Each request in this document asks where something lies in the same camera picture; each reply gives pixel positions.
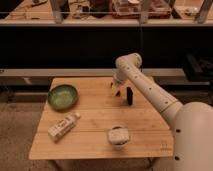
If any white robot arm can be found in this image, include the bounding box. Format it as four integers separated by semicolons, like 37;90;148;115
113;53;213;171

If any green ceramic bowl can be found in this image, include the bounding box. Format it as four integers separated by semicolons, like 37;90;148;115
47;84;78;111

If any dark eggplant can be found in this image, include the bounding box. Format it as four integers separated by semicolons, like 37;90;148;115
126;87;133;105

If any wooden table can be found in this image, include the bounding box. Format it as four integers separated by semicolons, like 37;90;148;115
29;77;173;160

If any white cup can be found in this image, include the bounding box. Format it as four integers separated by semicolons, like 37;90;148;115
107;126;130;149

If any white milk carton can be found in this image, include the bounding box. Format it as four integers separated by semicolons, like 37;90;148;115
48;113;81;143

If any wooden shelf bench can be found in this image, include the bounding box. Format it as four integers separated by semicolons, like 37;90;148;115
0;0;213;27

